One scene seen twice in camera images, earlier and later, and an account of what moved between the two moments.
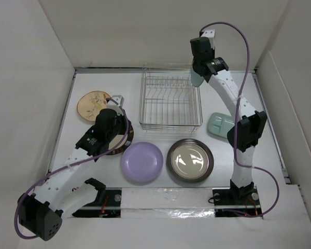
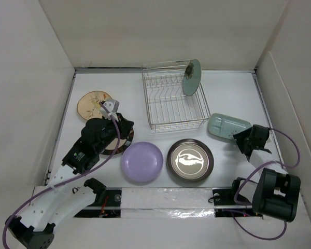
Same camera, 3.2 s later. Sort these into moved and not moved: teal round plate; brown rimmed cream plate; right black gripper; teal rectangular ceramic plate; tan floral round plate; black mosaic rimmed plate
Moved: teal round plate; right black gripper
Not moved: black mosaic rimmed plate; tan floral round plate; teal rectangular ceramic plate; brown rimmed cream plate
